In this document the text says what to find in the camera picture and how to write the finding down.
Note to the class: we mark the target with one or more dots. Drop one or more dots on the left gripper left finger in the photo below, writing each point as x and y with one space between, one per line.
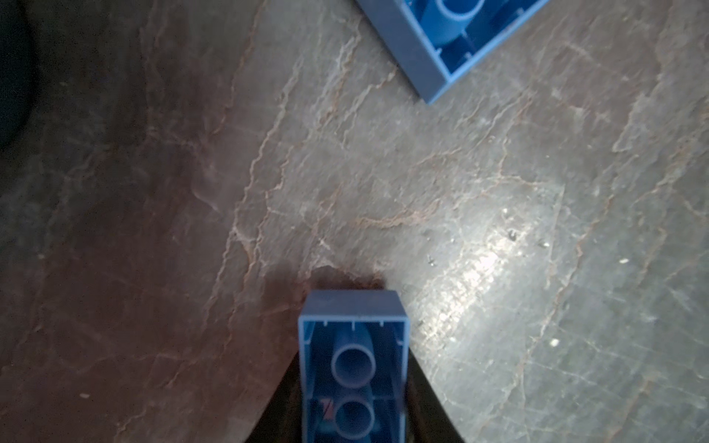
281 421

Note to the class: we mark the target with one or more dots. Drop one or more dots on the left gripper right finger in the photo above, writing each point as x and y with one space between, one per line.
427 420

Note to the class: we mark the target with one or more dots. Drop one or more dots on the blue lego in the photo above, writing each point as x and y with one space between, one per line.
353 357
437 42

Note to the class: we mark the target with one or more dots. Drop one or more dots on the dark teal container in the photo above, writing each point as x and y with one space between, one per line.
16 69

